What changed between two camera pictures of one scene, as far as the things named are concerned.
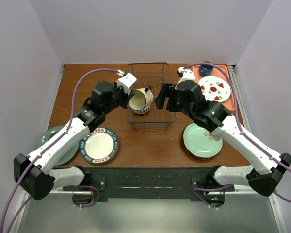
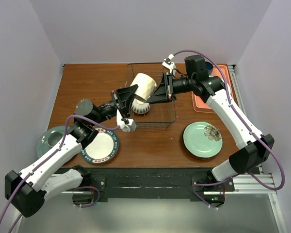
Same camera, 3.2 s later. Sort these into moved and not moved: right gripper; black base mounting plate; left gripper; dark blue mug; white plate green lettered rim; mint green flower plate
Moved: right gripper; left gripper
Not moved: dark blue mug; white plate green lettered rim; black base mounting plate; mint green flower plate
